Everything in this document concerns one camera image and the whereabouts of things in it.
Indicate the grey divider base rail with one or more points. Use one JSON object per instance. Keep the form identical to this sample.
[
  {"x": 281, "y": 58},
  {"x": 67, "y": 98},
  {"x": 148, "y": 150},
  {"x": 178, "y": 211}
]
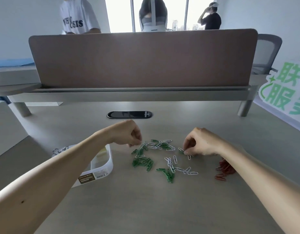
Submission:
[{"x": 140, "y": 95}]

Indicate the grey mesh office chair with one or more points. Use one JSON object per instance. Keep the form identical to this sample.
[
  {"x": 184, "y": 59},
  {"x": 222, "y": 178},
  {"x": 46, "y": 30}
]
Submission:
[{"x": 266, "y": 51}]

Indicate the person's left forearm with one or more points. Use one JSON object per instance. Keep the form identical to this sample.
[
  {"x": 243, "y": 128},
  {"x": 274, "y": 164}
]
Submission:
[{"x": 55, "y": 180}]

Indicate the pile of colourful binder clips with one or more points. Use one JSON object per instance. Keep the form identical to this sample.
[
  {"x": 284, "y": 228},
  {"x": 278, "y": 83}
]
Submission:
[{"x": 103, "y": 151}]

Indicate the blue pleated table cloth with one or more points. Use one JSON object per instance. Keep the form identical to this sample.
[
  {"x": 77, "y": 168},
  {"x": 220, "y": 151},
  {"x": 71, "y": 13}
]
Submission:
[{"x": 11, "y": 63}]

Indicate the person's left hand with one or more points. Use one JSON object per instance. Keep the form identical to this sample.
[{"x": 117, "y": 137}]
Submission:
[{"x": 128, "y": 132}]

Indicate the large glass window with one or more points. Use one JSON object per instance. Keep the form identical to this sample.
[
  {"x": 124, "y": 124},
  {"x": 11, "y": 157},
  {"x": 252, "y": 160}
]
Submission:
[{"x": 120, "y": 14}]

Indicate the pile of coloured paper clips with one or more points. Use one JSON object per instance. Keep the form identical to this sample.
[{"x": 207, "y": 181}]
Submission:
[{"x": 141, "y": 162}]

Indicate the white sign with green lettering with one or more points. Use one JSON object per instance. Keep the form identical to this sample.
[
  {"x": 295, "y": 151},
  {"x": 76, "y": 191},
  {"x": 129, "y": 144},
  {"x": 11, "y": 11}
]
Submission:
[{"x": 276, "y": 99}]

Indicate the person's right forearm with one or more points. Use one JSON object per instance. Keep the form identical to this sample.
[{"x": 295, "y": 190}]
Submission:
[{"x": 262, "y": 185}]

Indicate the white head-mounted headset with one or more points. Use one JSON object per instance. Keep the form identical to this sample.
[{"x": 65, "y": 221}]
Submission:
[
  {"x": 153, "y": 27},
  {"x": 214, "y": 4}
]

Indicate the clear plastic organizer tray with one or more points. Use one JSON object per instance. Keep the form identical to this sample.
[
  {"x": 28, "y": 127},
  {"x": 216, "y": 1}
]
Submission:
[{"x": 103, "y": 165}]

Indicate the brown desk divider panel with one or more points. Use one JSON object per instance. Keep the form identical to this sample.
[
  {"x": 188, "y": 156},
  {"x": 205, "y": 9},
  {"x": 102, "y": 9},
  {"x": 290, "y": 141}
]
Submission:
[{"x": 140, "y": 58}]

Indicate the person's right hand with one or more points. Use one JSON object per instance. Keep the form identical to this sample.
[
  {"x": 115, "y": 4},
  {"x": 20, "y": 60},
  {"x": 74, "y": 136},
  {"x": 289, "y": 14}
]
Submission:
[{"x": 203, "y": 142}]

